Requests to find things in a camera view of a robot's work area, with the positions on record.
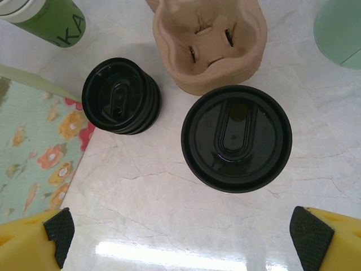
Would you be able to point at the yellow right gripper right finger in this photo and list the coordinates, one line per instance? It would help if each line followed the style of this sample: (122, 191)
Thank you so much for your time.
(332, 245)

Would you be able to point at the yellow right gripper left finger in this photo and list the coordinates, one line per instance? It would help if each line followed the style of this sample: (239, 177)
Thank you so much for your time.
(25, 245)

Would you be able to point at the black plastic cup lid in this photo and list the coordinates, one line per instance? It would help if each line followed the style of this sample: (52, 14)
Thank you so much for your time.
(237, 169)

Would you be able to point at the stack of black lids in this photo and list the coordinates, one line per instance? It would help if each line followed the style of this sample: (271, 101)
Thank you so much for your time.
(118, 96)

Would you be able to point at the stack of cardboard cup carriers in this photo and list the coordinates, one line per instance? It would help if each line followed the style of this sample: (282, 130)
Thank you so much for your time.
(211, 73)

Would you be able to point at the mint green holder cup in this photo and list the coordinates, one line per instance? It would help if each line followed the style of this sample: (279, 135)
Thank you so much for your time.
(341, 34)

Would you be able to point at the stack of green paper cups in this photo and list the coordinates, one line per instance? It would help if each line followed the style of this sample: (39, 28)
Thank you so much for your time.
(56, 25)

